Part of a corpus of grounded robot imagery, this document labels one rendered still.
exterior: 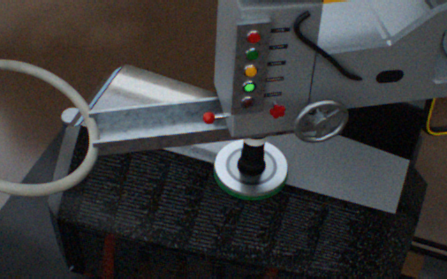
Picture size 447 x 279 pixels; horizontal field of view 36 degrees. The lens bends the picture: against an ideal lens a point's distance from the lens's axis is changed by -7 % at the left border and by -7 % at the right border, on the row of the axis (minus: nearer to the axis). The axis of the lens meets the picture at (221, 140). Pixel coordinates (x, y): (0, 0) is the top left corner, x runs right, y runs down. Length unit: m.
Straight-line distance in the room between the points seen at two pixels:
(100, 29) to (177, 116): 2.08
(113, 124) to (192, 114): 0.22
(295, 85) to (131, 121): 0.47
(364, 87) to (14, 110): 2.14
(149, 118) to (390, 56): 0.67
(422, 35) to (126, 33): 2.40
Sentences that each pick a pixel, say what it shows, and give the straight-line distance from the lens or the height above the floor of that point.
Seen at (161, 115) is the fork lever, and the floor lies 1.07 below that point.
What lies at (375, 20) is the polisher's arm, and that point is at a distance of 1.88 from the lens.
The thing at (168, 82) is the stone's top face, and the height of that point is 0.80.
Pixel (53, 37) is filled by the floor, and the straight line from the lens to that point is 4.03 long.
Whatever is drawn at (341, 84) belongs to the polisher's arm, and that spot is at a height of 1.25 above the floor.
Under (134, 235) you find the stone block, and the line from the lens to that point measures 2.31.
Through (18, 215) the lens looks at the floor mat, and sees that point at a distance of 3.16.
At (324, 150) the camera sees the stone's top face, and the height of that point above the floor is 0.80.
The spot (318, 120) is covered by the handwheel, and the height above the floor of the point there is 1.20.
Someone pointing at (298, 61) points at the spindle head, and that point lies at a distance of 1.75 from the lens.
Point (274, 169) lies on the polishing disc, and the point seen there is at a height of 0.86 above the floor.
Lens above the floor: 2.47
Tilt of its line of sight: 47 degrees down
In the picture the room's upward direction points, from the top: 4 degrees clockwise
